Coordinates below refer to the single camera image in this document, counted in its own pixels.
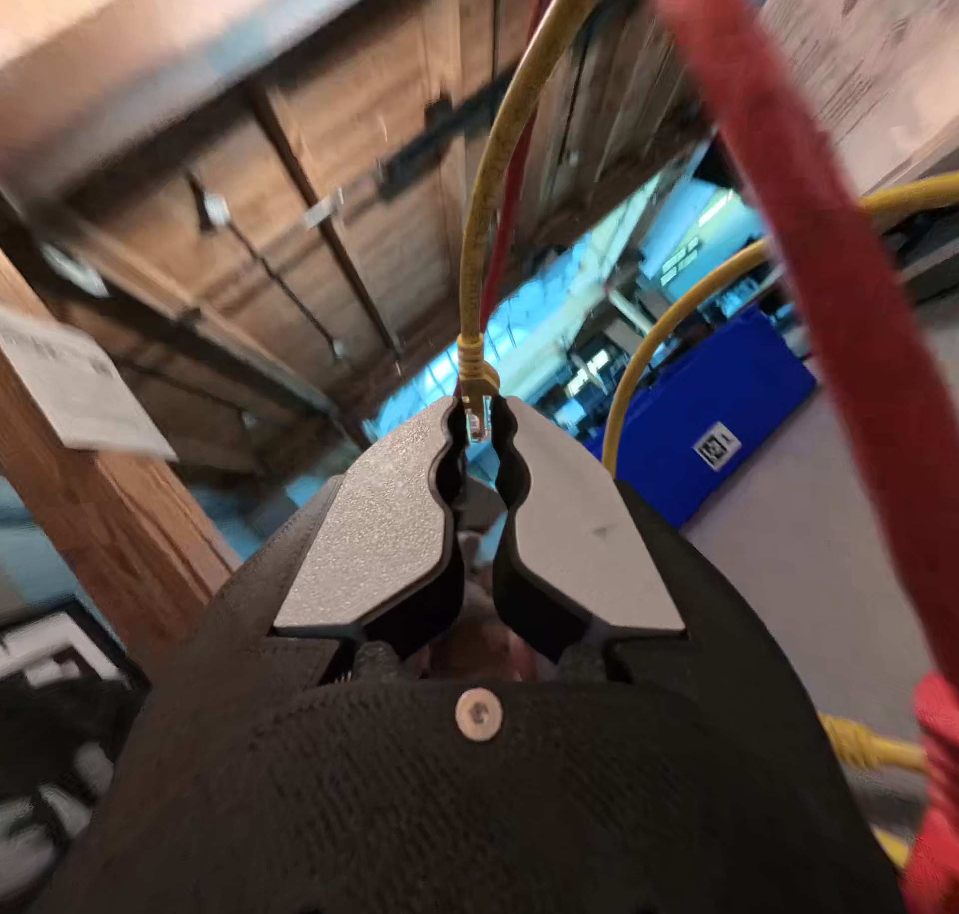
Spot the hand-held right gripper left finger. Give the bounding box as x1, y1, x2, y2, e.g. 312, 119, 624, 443
272, 394, 466, 657

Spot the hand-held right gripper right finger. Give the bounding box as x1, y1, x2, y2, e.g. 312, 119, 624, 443
490, 394, 688, 664

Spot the blue plastic bin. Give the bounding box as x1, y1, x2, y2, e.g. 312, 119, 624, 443
583, 305, 818, 530

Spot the yellow ethernet cable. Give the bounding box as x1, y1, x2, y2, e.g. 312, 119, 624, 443
452, 0, 959, 871

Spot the red ethernet cable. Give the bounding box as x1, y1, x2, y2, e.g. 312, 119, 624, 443
452, 0, 959, 914

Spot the white paper notice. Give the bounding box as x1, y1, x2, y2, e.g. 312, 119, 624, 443
0, 305, 178, 460

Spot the wooden post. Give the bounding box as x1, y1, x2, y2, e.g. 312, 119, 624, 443
0, 250, 240, 667

